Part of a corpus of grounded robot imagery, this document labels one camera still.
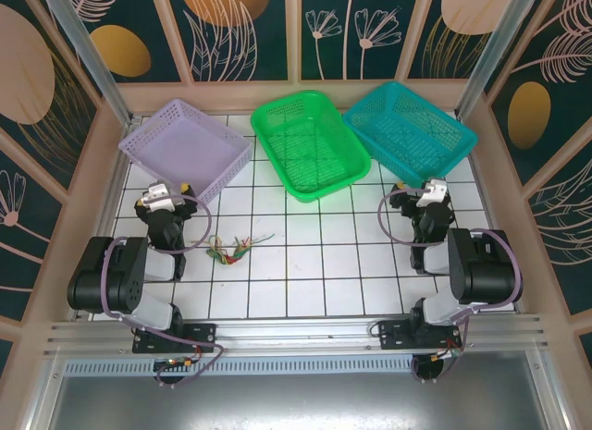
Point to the teal plastic basket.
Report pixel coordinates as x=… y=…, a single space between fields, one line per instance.
x=411 y=129

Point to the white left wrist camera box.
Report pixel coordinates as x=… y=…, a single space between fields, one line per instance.
x=157 y=194

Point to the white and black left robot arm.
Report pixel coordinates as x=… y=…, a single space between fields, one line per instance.
x=92 y=282

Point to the grey metal sheet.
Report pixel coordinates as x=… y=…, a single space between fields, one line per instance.
x=296 y=402

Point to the green plastic basket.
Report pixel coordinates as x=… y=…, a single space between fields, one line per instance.
x=310 y=148

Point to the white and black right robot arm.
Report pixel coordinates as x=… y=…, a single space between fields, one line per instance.
x=485 y=273

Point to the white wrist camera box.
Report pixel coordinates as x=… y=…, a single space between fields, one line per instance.
x=432 y=192
x=157 y=194

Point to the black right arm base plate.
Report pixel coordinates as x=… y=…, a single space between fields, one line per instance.
x=393 y=337

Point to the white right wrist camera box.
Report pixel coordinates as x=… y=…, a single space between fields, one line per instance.
x=432 y=192

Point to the aluminium mounting rail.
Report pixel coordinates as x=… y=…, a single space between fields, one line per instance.
x=296 y=333

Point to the aluminium frame post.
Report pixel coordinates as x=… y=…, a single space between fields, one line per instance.
x=91 y=55
x=493 y=55

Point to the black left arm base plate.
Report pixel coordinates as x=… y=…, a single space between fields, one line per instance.
x=203 y=337

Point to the lilac plastic basket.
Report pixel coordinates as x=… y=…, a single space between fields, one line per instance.
x=185 y=143

